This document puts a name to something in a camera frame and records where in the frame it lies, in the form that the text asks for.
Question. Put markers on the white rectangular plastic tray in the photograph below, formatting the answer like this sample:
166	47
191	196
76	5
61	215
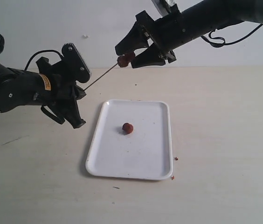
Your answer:
145	154

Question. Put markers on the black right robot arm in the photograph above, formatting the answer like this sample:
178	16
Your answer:
207	16

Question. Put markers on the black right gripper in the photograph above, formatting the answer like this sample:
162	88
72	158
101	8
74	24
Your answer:
159	38

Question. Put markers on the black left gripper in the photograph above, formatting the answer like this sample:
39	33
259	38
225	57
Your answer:
60	90

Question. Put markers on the thin metal skewer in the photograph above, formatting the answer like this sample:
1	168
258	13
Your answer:
100	77

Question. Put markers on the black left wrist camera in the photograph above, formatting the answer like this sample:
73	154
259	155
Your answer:
76	63

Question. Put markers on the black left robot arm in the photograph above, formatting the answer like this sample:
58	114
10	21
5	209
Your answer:
19	88

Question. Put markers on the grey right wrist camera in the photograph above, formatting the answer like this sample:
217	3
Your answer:
165	7

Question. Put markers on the red fruit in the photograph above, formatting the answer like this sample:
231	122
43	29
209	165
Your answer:
123	61
129	56
127	128

